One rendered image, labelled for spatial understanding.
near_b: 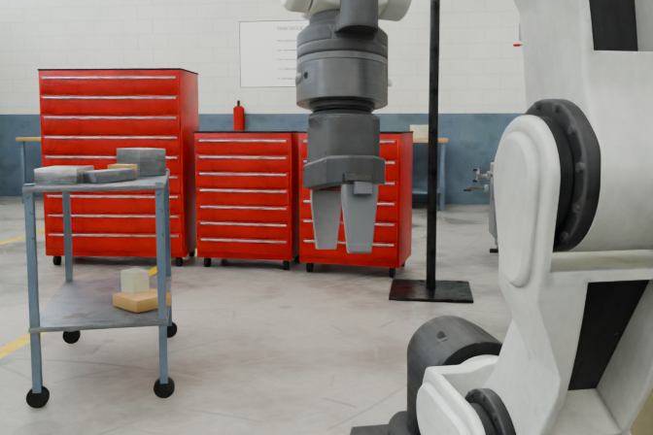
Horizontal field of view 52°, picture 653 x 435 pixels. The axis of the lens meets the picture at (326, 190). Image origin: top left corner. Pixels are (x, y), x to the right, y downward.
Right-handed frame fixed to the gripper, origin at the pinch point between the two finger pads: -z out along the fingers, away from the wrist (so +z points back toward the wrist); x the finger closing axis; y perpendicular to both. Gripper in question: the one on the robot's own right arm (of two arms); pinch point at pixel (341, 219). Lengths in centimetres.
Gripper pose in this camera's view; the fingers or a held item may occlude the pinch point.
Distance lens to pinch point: 64.4
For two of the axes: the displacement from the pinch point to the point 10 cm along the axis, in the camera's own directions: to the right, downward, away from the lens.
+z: 0.1, -10.0, 0.5
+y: 9.6, 0.2, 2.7
